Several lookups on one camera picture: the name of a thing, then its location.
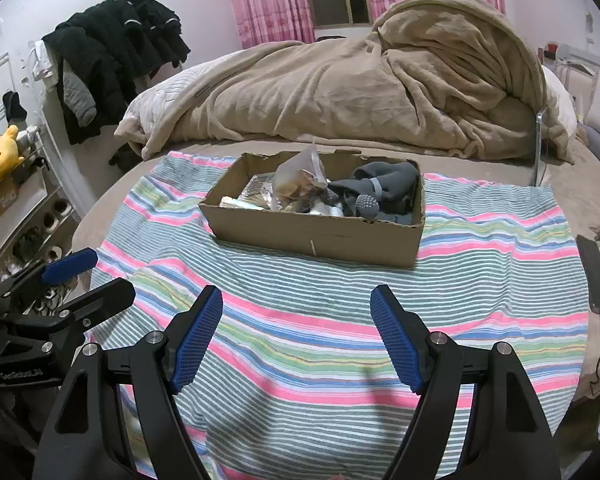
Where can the beige fleece blanket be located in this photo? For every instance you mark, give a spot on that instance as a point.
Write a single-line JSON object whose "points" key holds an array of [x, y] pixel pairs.
{"points": [[330, 90]]}

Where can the small white cloth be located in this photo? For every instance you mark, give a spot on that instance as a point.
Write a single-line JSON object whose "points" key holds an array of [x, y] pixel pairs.
{"points": [[324, 208]]}

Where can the shoe rack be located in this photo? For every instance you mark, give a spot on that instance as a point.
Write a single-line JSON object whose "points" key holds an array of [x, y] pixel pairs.
{"points": [[35, 210]]}

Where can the pile of black jackets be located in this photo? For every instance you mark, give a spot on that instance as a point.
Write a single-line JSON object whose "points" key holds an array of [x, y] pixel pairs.
{"points": [[110, 45]]}

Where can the clear acrylic panel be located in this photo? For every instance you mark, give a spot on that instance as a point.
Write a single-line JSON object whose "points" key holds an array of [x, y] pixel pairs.
{"points": [[538, 145]]}

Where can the white patterned quilt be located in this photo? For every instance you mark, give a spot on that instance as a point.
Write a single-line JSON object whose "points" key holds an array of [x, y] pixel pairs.
{"points": [[165, 95]]}

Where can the black smartphone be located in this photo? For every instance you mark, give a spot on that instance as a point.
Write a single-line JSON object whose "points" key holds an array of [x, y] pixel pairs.
{"points": [[594, 275]]}

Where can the brown cardboard box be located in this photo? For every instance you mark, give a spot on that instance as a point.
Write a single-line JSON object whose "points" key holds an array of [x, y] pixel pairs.
{"points": [[305, 240]]}

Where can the grey quilted garment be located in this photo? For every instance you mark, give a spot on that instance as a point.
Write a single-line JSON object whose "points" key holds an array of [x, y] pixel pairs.
{"points": [[77, 100]]}

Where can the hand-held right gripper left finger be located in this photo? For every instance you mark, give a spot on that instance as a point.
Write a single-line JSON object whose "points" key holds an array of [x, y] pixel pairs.
{"points": [[195, 340]]}

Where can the yellow plush toy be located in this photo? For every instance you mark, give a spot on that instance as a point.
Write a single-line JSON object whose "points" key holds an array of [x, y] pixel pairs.
{"points": [[0, 155]]}

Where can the clear plastic bag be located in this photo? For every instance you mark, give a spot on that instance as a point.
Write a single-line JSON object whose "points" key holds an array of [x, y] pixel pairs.
{"points": [[295, 175]]}

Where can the dark grey dotted sock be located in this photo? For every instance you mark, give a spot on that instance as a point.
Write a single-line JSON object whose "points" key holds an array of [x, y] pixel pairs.
{"points": [[390, 180]]}

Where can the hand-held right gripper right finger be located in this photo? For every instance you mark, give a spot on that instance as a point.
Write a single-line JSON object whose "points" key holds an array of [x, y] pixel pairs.
{"points": [[397, 340]]}

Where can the grey knit glove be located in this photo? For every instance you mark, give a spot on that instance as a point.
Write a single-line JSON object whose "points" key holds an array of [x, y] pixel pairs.
{"points": [[400, 217]]}

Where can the striped cloth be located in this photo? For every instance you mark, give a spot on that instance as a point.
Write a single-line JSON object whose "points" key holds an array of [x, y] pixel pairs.
{"points": [[480, 240]]}

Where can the dark cloth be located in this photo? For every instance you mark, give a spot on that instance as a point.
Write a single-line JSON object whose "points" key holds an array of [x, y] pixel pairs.
{"points": [[125, 156]]}

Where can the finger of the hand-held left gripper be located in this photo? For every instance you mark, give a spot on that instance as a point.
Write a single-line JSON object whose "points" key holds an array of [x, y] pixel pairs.
{"points": [[105, 297], [67, 265]]}

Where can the black hat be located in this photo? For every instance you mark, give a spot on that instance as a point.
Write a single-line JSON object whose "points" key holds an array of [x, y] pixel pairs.
{"points": [[14, 105]]}

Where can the white bedside shelf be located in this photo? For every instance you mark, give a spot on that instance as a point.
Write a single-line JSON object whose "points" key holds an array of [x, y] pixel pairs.
{"points": [[570, 55]]}

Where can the plain white pillow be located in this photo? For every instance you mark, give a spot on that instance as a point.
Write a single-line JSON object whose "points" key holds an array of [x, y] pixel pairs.
{"points": [[562, 105]]}

